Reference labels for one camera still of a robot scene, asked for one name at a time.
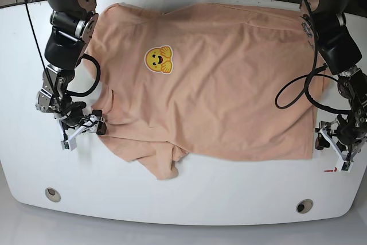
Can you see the red tape marking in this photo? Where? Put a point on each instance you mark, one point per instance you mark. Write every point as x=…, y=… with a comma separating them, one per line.
x=331, y=170

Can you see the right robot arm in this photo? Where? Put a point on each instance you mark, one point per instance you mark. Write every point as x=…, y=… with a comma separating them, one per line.
x=73, y=23

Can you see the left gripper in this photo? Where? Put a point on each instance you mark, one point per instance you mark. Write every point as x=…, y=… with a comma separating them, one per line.
x=346, y=136

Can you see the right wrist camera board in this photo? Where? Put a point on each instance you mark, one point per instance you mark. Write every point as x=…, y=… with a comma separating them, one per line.
x=69, y=144

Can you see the right table grommet hole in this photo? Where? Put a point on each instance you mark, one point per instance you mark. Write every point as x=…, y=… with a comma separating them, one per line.
x=304, y=206

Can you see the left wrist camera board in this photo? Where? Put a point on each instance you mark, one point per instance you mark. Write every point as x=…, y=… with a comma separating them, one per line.
x=343, y=165

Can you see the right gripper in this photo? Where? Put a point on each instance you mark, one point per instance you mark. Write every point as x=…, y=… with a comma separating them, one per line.
x=92, y=123

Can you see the left table grommet hole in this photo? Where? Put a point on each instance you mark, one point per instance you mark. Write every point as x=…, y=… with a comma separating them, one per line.
x=52, y=195

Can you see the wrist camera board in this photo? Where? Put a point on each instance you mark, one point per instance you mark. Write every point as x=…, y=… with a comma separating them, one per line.
x=343, y=165
x=69, y=144

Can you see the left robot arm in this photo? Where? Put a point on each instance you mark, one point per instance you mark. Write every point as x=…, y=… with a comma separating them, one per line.
x=324, y=22

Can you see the peach T-shirt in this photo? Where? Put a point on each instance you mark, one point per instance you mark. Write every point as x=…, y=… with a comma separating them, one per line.
x=211, y=79

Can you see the table grommet hole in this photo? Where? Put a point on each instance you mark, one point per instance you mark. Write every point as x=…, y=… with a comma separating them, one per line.
x=52, y=195
x=304, y=206

